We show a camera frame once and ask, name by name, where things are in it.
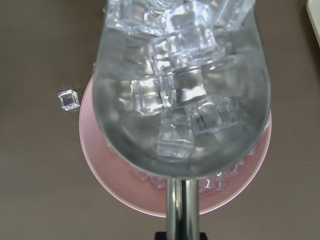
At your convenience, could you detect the beige serving tray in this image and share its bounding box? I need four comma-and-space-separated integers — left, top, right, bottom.
306, 0, 320, 45

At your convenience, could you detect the clear ice cube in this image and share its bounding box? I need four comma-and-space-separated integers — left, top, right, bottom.
57, 89, 80, 111

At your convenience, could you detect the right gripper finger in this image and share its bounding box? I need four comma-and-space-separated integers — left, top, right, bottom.
154, 231, 208, 240

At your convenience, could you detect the pink bowl with ice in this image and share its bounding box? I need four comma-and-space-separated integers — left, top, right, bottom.
79, 78, 272, 218

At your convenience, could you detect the metal ice scoop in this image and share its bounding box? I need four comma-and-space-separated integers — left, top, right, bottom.
93, 0, 271, 240

